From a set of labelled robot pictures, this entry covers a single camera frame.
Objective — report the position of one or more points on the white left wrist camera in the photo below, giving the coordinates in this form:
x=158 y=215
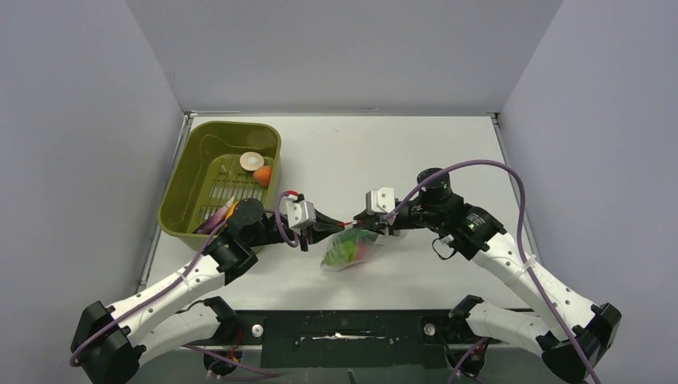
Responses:
x=300 y=212

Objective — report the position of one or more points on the olive green plastic bin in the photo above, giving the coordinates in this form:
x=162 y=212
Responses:
x=209 y=173

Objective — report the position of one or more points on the red yellow apple toy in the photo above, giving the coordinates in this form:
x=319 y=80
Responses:
x=361 y=252

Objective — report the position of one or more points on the orange bell pepper toy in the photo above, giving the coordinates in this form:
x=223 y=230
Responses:
x=230 y=211

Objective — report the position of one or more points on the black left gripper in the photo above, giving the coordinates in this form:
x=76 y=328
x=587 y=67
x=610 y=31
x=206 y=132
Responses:
x=321 y=228

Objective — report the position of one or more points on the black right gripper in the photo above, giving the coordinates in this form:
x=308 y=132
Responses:
x=373 y=221

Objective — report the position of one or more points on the white mushroom toy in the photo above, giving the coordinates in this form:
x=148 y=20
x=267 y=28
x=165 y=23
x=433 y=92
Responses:
x=251 y=161

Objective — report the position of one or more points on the clear zip bag orange zipper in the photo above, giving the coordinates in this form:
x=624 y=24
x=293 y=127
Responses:
x=377 y=243

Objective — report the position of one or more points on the orange round fruit toy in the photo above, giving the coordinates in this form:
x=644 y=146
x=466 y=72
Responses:
x=263 y=176

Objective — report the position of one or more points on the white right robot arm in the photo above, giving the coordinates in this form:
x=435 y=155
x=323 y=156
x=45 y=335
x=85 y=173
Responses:
x=569 y=332

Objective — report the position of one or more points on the purple eggplant toy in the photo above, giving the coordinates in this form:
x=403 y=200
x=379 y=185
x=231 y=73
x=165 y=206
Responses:
x=215 y=219

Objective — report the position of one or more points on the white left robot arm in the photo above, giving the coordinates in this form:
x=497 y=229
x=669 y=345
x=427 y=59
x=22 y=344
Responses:
x=112 y=342

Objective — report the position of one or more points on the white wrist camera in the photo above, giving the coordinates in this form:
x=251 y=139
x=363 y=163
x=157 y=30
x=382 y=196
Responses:
x=380 y=201
x=300 y=212

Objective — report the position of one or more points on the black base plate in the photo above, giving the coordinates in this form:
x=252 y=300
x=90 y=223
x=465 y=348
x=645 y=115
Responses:
x=344 y=338

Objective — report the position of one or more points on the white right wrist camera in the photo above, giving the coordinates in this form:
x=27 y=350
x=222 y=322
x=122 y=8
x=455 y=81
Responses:
x=380 y=201

